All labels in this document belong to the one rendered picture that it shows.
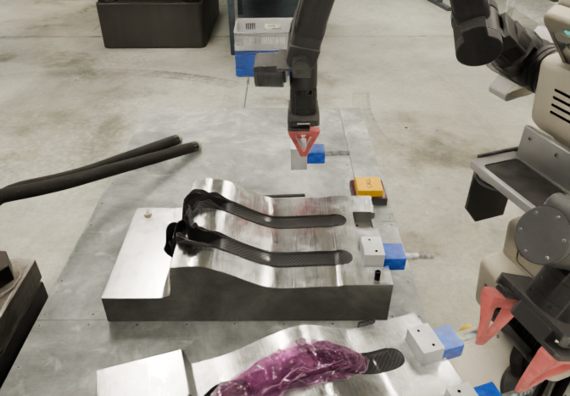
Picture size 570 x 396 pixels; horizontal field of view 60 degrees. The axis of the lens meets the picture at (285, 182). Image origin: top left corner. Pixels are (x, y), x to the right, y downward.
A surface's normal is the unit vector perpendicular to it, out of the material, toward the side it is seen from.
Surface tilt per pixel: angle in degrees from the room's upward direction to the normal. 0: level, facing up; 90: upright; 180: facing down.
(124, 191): 0
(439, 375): 0
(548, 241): 64
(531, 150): 90
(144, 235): 0
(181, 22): 90
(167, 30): 90
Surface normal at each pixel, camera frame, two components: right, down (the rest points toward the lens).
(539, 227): -0.84, -0.20
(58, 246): 0.00, -0.83
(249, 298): 0.00, 0.56
